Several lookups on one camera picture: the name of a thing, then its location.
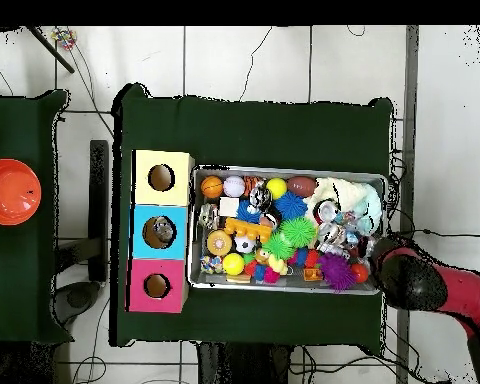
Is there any silver mesh bin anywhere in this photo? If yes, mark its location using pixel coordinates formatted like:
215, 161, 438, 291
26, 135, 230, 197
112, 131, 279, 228
186, 164, 388, 296

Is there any wooden box with three holes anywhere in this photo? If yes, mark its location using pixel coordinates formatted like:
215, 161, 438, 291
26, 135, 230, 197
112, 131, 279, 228
125, 149, 196, 314

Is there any small orange-red ball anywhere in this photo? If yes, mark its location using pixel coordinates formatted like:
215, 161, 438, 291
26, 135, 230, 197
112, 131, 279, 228
350, 262, 370, 284

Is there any purple spiky ball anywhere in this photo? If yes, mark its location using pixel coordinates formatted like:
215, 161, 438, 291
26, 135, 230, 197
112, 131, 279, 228
316, 251, 359, 292

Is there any blue koosh ball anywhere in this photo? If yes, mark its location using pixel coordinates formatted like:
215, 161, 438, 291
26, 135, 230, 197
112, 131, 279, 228
272, 190, 309, 222

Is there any brown toy football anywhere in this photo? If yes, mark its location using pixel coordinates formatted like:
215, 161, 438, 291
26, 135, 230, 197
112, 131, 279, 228
285, 176, 318, 198

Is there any smooth yellow ball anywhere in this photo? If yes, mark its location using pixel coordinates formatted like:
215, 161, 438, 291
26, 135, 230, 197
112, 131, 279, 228
265, 177, 289, 200

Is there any orange toy building block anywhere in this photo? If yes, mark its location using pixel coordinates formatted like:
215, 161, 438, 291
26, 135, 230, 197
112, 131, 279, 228
223, 216, 274, 244

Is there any yellow tennis ball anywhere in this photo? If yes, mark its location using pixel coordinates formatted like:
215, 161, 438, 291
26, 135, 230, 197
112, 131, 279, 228
222, 252, 246, 277

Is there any white toy baseball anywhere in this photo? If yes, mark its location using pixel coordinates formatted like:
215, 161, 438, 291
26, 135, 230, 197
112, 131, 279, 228
222, 175, 247, 199

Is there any orange toy basketball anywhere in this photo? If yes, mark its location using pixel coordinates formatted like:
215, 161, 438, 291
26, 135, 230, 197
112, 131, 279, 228
200, 175, 225, 200

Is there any dark green tablecloth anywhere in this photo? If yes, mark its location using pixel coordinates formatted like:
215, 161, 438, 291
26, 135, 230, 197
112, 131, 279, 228
0, 89, 74, 346
109, 82, 395, 357

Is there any orange plastic bowl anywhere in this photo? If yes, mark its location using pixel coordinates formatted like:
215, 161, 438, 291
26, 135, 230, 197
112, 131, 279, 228
0, 158, 42, 227

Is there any black rod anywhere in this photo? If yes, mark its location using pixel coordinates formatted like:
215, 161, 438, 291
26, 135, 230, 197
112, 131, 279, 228
25, 25, 76, 74

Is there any black cable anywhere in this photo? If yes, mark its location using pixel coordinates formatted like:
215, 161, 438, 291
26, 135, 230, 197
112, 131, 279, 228
386, 227, 480, 246

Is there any grey floor cable cover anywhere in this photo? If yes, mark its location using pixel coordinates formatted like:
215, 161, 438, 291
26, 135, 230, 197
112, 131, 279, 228
396, 25, 420, 384

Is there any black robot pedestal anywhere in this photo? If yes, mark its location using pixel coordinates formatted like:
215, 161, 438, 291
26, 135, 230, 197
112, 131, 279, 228
195, 341, 291, 384

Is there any colourful rope toy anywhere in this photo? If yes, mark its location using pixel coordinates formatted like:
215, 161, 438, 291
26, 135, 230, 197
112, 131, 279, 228
49, 27, 78, 51

